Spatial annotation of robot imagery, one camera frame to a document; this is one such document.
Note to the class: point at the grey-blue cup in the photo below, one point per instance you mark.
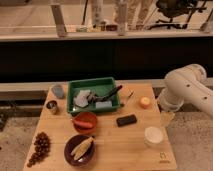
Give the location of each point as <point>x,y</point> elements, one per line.
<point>57,90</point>

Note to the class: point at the black-handled utensil in tray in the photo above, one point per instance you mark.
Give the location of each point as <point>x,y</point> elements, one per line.
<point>95,98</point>

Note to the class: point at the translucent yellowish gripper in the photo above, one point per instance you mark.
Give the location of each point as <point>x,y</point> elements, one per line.
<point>166,118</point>

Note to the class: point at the small yellow-black utensil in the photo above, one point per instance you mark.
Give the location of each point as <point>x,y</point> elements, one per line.
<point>127,99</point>

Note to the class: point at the light blue sponge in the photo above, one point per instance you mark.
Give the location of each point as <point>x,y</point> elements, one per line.
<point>105,104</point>

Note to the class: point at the black rectangular sponge block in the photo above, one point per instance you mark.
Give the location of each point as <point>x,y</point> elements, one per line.
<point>126,120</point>

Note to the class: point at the black office chair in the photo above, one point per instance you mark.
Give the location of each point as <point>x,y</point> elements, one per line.
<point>175,8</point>

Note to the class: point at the orange round fruit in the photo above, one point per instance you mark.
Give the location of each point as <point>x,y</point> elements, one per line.
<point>145,102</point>

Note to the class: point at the green plastic tray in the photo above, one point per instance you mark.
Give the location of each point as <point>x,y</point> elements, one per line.
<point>99,86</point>

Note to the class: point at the dark purple bowl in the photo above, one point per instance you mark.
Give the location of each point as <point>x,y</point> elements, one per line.
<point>71,144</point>

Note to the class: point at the yellow corn cob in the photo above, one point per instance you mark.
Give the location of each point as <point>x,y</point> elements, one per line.
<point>81,148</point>

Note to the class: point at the crumpled white cloth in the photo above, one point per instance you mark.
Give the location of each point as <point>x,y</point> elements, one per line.
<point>81,99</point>

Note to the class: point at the bunch of brown grapes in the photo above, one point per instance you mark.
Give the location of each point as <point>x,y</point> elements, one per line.
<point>42,148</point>

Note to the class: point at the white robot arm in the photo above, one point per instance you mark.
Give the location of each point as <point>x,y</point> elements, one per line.
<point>184,84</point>

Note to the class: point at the red-orange bowl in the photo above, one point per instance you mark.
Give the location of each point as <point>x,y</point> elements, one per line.
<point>86,117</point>

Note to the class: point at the wooden board table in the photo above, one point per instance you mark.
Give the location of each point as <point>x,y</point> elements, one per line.
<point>116,148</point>

